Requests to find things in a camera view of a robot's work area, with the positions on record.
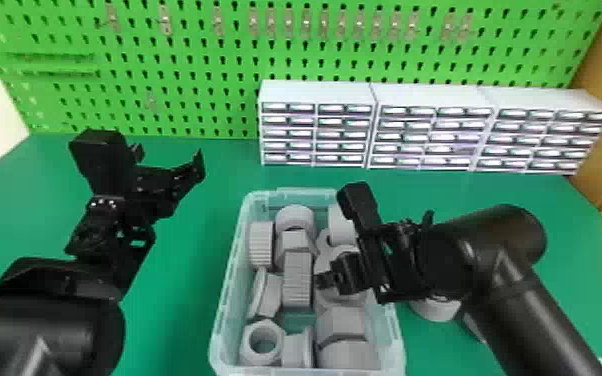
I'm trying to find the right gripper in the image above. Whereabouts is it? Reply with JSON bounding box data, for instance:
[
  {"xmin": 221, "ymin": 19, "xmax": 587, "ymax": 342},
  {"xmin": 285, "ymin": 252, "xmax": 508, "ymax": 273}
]
[{"xmin": 313, "ymin": 210, "xmax": 436, "ymax": 307}]

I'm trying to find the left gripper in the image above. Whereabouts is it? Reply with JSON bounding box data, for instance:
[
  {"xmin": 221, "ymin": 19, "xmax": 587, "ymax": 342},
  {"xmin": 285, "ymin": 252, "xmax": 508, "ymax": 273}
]
[{"xmin": 120, "ymin": 142, "xmax": 208, "ymax": 225}]

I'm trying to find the clear bin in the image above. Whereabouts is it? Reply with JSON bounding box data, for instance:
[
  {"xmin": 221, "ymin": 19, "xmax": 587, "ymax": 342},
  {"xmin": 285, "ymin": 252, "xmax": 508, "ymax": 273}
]
[{"xmin": 207, "ymin": 187, "xmax": 408, "ymax": 376}]

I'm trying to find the grey nut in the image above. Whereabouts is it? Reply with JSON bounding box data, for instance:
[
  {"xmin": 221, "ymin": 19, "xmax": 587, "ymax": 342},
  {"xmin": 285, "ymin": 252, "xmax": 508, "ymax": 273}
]
[
  {"xmin": 245, "ymin": 267, "xmax": 284, "ymax": 322},
  {"xmin": 274, "ymin": 230, "xmax": 319, "ymax": 268},
  {"xmin": 238, "ymin": 318, "xmax": 287, "ymax": 368},
  {"xmin": 313, "ymin": 306, "xmax": 372, "ymax": 348}
]

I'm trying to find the white drawer cabinet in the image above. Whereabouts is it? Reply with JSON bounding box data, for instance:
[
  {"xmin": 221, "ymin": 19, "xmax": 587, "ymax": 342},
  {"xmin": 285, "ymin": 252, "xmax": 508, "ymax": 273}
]
[
  {"xmin": 257, "ymin": 79, "xmax": 377, "ymax": 169},
  {"xmin": 475, "ymin": 85, "xmax": 602, "ymax": 176},
  {"xmin": 366, "ymin": 82, "xmax": 498, "ymax": 172}
]

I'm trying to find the grey ring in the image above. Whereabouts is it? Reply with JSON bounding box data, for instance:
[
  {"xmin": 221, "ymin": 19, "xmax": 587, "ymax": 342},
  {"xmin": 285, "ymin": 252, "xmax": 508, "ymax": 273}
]
[
  {"xmin": 313, "ymin": 286, "xmax": 369, "ymax": 317},
  {"xmin": 280, "ymin": 327, "xmax": 316, "ymax": 369},
  {"xmin": 281, "ymin": 250, "xmax": 314, "ymax": 311},
  {"xmin": 326, "ymin": 202, "xmax": 359, "ymax": 248},
  {"xmin": 409, "ymin": 295, "xmax": 463, "ymax": 324},
  {"xmin": 314, "ymin": 338, "xmax": 382, "ymax": 371},
  {"xmin": 274, "ymin": 204, "xmax": 318, "ymax": 237},
  {"xmin": 248, "ymin": 220, "xmax": 276, "ymax": 272}
]

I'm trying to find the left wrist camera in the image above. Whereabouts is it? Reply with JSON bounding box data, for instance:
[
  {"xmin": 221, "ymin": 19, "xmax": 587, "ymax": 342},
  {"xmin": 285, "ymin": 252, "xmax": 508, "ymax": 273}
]
[{"xmin": 68, "ymin": 128, "xmax": 146, "ymax": 197}]

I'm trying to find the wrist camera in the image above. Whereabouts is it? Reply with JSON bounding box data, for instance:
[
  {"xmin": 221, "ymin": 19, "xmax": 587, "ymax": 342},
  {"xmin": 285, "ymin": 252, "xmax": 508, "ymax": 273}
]
[
  {"xmin": 335, "ymin": 181, "xmax": 387, "ymax": 239},
  {"xmin": 68, "ymin": 128, "xmax": 146, "ymax": 197}
]

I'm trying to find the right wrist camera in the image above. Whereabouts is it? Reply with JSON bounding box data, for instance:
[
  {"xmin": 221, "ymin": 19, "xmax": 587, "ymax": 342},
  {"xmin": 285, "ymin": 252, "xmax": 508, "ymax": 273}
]
[{"xmin": 335, "ymin": 181, "xmax": 387, "ymax": 239}]

